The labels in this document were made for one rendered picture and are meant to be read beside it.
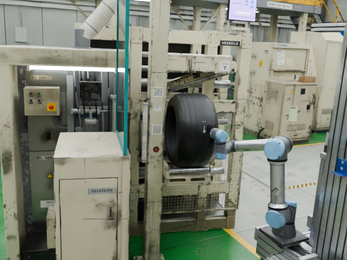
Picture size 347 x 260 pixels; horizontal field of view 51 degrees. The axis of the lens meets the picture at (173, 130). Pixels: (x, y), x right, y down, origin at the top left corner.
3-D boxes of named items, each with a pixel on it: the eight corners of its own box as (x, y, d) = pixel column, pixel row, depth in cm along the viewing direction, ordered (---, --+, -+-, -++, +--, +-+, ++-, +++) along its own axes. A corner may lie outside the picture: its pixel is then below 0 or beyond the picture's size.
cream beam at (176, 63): (162, 72, 296) (162, 54, 292) (156, 70, 320) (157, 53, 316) (232, 74, 310) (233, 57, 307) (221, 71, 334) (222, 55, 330)
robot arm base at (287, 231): (301, 236, 230) (303, 221, 228) (283, 240, 223) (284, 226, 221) (284, 225, 243) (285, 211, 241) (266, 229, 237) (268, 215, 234)
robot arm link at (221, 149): (231, 157, 242) (231, 140, 240) (222, 160, 233) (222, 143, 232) (221, 156, 247) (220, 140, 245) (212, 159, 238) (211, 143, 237)
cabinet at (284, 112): (277, 147, 713) (284, 83, 684) (258, 139, 763) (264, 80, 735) (311, 143, 753) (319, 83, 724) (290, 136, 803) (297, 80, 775)
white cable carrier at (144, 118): (141, 162, 284) (143, 102, 273) (141, 160, 289) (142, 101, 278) (147, 162, 285) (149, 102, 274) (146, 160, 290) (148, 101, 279)
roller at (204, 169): (168, 174, 282) (168, 169, 281) (166, 172, 286) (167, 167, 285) (210, 173, 290) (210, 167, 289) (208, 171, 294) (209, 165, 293)
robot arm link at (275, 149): (292, 223, 222) (292, 135, 214) (283, 232, 211) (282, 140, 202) (273, 219, 230) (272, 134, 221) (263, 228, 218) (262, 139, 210)
